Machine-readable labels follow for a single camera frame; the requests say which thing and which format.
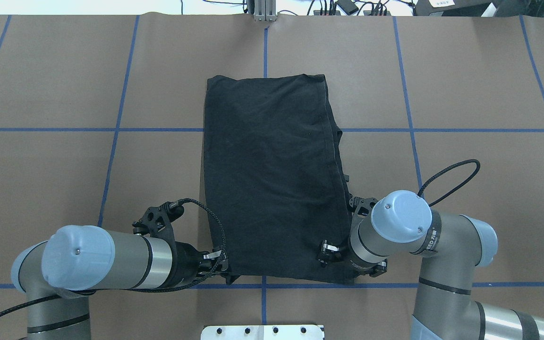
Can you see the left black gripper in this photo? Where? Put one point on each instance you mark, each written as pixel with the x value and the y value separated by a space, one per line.
pixel 185 260

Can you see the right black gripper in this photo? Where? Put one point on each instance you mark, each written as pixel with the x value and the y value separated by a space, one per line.
pixel 327 250

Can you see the black graphic t-shirt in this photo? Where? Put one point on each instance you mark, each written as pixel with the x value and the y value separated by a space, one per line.
pixel 273 175

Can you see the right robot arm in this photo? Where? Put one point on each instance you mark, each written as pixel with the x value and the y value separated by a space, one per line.
pixel 451 247

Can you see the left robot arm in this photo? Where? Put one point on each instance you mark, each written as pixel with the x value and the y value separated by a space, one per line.
pixel 61 273

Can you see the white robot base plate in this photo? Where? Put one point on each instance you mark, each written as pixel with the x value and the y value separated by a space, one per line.
pixel 264 332

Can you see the black power strip with cables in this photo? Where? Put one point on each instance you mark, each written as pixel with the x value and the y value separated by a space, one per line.
pixel 366 8

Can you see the aluminium frame post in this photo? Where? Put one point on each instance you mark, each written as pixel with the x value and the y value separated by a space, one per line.
pixel 263 10

